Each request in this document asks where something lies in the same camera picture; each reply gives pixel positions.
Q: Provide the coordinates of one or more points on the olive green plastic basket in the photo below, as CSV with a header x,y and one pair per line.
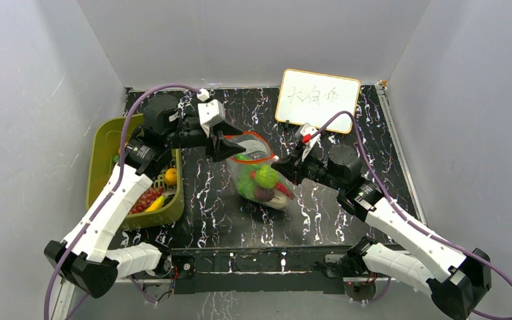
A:
x,y
104,150

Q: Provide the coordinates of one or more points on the dark red plum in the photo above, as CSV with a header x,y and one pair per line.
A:
x,y
263,195

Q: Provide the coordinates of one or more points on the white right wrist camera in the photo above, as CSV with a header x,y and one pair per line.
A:
x,y
309,136

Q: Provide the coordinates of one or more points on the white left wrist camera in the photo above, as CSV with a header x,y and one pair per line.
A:
x,y
211,111

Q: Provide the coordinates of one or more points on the light green round fruit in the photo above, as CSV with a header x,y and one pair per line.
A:
x,y
266,177

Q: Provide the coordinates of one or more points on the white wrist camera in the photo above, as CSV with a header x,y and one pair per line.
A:
x,y
211,111
309,136

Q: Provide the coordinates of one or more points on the clear zip top bag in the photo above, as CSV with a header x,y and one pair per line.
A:
x,y
256,148

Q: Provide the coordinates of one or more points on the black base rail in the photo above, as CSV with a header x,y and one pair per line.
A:
x,y
191,271

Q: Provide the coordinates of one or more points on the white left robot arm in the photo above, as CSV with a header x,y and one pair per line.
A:
x,y
144,153

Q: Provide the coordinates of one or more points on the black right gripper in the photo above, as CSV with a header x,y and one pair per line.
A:
x,y
294,166

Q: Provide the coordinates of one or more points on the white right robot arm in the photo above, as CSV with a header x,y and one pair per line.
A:
x,y
455,282

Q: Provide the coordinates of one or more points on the red grape bunch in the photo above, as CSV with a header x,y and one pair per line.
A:
x,y
145,200

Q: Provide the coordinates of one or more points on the orange tangerine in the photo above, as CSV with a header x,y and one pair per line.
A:
x,y
170,177

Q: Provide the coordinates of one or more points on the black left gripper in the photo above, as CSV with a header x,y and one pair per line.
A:
x,y
225,148

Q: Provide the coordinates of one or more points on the green lettuce head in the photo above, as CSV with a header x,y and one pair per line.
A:
x,y
245,184

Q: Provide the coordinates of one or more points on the white board orange frame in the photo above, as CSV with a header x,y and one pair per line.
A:
x,y
313,98

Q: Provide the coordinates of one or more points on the yellow banana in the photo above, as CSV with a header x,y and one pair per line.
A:
x,y
156,204

